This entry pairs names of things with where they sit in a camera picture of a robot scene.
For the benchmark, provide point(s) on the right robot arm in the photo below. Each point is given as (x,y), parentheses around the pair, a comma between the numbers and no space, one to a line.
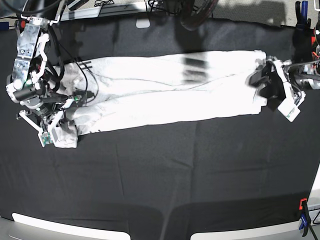
(38,76)

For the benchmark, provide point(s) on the black table cloth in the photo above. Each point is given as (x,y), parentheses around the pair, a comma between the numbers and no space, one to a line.
(163,182)

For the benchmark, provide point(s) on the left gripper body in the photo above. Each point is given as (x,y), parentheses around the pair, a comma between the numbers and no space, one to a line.
(278,76)

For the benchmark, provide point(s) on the orange blue clamp bottom right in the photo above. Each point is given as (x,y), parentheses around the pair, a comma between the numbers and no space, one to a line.
(304,216)

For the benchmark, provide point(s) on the blue clamp top right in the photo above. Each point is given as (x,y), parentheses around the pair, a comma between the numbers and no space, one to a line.
(301,13)

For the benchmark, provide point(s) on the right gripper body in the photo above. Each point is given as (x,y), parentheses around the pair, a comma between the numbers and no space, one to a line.
(46,105)

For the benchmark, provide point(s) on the orange clamp top left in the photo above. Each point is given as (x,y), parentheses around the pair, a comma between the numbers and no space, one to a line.
(19,26)

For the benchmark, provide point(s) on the grey t-shirt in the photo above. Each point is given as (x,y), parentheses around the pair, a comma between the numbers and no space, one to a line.
(127,92)

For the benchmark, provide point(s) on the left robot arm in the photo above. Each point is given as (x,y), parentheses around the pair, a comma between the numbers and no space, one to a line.
(304,68)

